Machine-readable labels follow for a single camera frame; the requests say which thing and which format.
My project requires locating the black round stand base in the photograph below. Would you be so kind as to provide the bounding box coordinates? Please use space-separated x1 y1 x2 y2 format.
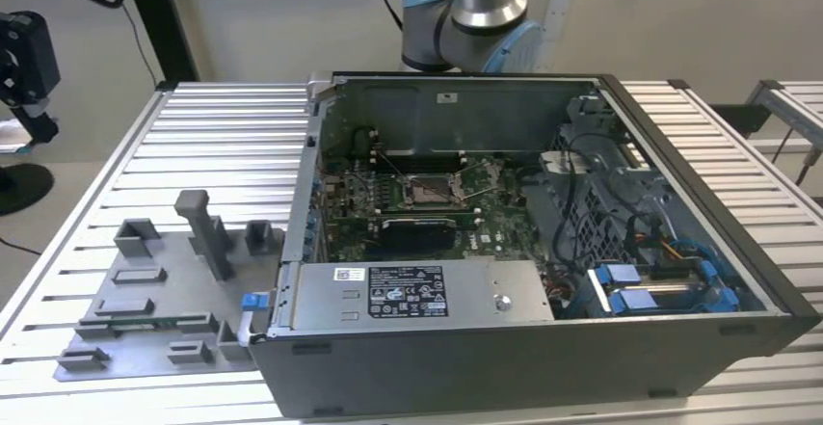
0 163 54 217

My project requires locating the black graphics card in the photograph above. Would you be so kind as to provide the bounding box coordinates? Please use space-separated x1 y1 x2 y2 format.
333 209 481 255

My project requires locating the black table bracket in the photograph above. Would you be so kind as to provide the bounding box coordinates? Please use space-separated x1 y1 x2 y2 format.
708 102 771 139

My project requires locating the black open PC case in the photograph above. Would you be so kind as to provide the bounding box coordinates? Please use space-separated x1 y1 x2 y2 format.
247 70 821 419

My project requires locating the CPU socket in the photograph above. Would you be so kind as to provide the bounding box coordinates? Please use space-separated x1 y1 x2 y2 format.
397 172 465 212

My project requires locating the grey disk bay cage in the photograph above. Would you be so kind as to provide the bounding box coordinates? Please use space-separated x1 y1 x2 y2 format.
531 151 652 273

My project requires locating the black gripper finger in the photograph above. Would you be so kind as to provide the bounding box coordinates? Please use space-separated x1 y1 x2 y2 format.
13 97 61 146

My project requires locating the black stand post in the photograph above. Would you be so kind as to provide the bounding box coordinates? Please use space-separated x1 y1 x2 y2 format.
125 0 201 91

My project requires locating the grey parts rack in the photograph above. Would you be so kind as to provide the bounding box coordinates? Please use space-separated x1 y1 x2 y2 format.
52 189 288 384

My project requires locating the black printed label sticker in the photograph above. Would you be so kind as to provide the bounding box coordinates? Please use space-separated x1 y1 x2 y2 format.
367 265 448 320

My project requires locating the green RAM stick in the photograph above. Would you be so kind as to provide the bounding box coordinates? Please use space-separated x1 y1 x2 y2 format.
78 316 208 331

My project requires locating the orange wire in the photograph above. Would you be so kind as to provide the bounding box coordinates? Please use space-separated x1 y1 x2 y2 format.
661 241 693 265

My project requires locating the thin metal locking lever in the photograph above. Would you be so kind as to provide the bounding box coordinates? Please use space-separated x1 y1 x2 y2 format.
376 150 407 177

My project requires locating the metal slat side table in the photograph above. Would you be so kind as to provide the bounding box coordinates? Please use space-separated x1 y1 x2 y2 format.
744 79 823 156

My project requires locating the green motherboard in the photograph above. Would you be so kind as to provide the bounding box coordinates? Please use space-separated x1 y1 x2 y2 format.
317 152 549 265

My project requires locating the black floor cable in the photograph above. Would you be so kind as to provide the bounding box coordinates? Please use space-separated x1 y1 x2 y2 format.
0 235 42 256

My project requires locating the blue disk carrier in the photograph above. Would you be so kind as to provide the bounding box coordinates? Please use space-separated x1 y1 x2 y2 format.
592 261 641 286
605 286 660 316

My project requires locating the black RAM slot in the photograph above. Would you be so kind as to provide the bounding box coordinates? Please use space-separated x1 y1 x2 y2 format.
372 151 468 163
372 159 471 173

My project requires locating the black wire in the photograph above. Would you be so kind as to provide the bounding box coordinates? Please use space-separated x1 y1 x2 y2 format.
553 128 652 273

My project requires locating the silver power supply unit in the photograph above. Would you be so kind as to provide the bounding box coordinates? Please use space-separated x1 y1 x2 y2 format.
291 259 556 329

